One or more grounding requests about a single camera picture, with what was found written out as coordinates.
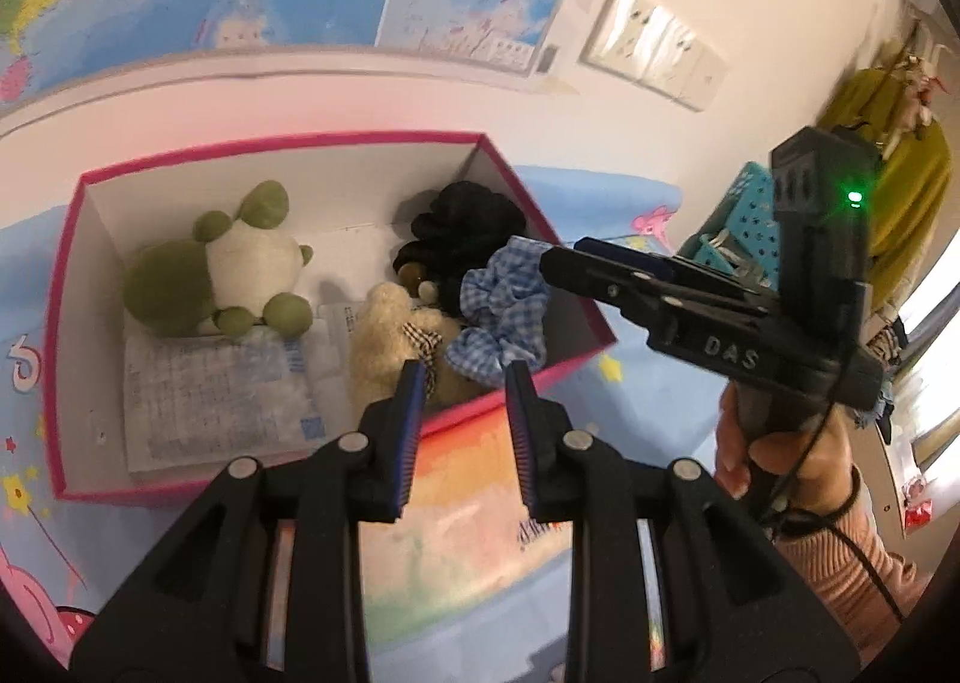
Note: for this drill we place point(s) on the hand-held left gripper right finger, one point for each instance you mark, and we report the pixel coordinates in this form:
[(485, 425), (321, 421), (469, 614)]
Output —
[(525, 443)]

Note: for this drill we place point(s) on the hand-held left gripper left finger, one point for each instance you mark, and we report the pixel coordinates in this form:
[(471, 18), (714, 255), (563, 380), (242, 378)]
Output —
[(409, 439)]

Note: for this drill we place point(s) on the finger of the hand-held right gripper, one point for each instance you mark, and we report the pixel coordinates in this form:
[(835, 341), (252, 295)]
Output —
[(630, 257), (637, 301)]

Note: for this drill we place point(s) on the beige teddy bear plush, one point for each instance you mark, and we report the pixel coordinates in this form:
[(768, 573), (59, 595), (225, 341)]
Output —
[(382, 346)]

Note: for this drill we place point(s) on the pastel tissue pack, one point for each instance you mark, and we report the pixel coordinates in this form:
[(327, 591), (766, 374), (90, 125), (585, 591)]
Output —
[(465, 540)]

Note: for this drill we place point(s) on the blue checkered scrunchie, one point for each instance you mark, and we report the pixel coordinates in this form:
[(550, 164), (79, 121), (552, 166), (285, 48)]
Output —
[(502, 301)]

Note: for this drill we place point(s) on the black scrunchie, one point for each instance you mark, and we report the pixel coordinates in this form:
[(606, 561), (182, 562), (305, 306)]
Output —
[(465, 218)]

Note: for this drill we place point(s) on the clear cotton pad packet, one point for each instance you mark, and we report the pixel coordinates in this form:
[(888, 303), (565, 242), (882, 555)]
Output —
[(210, 398)]

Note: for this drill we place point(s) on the green frog plush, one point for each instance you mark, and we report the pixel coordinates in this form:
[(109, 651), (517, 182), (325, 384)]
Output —
[(232, 263)]

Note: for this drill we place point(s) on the pink cardboard box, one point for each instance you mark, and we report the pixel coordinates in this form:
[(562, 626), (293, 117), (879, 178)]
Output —
[(300, 211)]

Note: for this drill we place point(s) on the person's right forearm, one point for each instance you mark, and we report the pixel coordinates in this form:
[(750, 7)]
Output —
[(840, 578)]

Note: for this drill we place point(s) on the person's right hand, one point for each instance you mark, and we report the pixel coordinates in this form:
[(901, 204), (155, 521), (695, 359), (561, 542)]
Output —
[(795, 480)]

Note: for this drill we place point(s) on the teal perforated basket rack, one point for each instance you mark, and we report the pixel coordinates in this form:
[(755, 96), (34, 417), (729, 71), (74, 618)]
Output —
[(739, 211)]

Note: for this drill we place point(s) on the yellow hanging garment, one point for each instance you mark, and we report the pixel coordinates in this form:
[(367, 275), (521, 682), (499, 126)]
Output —
[(907, 203)]

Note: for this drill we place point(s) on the printed cartoon blanket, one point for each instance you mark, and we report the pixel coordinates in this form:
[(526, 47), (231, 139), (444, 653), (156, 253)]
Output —
[(660, 413)]

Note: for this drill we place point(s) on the hanging plush toy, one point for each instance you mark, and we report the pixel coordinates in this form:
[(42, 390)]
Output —
[(919, 91)]

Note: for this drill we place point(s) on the small red ornament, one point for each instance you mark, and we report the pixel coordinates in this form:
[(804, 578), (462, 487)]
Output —
[(919, 503)]

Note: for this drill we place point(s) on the white wall socket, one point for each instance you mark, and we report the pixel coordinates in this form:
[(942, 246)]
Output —
[(619, 27), (703, 77), (667, 53)]

